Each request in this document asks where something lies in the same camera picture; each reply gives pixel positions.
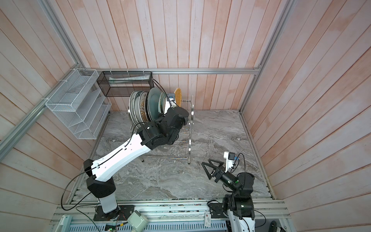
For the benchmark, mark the yellow woven round trivet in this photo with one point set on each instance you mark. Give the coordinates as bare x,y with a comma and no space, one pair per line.
178,96

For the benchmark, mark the small orange sunburst plate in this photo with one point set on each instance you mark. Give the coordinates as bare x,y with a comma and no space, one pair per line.
166,104

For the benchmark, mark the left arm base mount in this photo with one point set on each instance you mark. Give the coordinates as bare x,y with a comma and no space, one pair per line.
122,212

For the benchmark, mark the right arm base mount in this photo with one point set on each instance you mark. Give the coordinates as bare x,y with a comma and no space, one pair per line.
217,210

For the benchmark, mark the grey green plain plate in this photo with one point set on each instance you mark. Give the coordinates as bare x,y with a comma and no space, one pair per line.
152,103

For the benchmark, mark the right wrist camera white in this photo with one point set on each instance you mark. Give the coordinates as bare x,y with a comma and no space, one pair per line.
232,161

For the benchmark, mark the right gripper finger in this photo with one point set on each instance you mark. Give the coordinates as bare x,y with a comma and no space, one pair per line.
209,169
215,163

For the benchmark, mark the white wire mesh shelf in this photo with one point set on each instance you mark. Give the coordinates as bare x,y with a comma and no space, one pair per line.
80,105

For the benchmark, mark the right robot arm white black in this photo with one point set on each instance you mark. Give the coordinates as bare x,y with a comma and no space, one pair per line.
238,205

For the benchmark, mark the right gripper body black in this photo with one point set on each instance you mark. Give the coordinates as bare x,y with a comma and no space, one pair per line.
223,176

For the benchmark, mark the white plate green text rim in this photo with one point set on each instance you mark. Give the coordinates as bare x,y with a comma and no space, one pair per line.
137,112

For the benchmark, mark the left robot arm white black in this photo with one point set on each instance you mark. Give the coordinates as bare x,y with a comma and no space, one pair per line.
162,131

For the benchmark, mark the white plate cloud line pattern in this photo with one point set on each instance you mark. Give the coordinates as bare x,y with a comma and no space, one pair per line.
130,108

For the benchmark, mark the stainless steel dish rack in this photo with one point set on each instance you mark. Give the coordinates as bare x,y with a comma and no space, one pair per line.
181,148

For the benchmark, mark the black mesh wall basket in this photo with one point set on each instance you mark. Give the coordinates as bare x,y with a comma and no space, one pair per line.
124,83

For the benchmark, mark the white green box device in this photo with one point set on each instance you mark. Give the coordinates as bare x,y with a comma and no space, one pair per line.
137,221

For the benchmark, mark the large orange sunburst plate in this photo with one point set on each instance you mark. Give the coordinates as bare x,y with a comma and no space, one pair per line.
142,106

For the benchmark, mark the light green lotus plate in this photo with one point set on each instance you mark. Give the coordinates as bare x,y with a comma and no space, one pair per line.
161,103

